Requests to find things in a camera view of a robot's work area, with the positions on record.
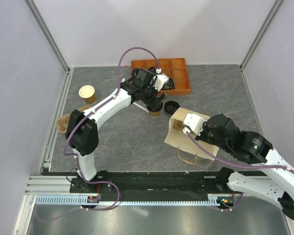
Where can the cardboard cup carrier tray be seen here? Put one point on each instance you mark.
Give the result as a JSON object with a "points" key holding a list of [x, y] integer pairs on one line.
{"points": [[178, 125]]}

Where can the kraft paper bag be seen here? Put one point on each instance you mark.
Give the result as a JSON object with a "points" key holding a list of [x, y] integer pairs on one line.
{"points": [[181, 141]]}

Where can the grey cable duct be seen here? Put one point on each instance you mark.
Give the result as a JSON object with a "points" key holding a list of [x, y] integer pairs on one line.
{"points": [[83, 200]]}

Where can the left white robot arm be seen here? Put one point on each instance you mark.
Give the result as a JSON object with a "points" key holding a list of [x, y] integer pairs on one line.
{"points": [[83, 126]]}

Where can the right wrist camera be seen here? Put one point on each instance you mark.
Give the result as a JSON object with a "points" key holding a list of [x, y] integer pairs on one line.
{"points": [[193, 123]]}

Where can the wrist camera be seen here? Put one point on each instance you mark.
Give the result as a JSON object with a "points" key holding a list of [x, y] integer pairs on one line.
{"points": [[160, 81], [193, 123]]}

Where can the black cup lid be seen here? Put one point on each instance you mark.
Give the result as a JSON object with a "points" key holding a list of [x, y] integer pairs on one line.
{"points": [[153, 108], [171, 107]]}

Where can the blue yellow item in tray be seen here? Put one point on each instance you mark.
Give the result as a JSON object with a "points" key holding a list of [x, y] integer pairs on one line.
{"points": [[169, 85]]}

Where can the brown paper cup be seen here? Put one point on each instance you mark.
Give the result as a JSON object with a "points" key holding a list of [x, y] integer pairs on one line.
{"points": [[154, 114], [87, 93]]}

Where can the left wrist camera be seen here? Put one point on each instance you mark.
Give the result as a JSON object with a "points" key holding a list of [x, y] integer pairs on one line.
{"points": [[160, 81]]}

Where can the orange compartment tray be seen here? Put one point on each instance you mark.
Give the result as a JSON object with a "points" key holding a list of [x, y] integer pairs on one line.
{"points": [[174, 68]]}

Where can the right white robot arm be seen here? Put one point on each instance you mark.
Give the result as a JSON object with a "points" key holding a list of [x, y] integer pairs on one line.
{"points": [[255, 152]]}

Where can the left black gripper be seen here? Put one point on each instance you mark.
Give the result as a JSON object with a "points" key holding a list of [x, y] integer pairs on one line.
{"points": [[153, 98]]}

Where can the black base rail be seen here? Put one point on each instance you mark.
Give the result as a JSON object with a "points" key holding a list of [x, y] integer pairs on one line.
{"points": [[202, 182]]}

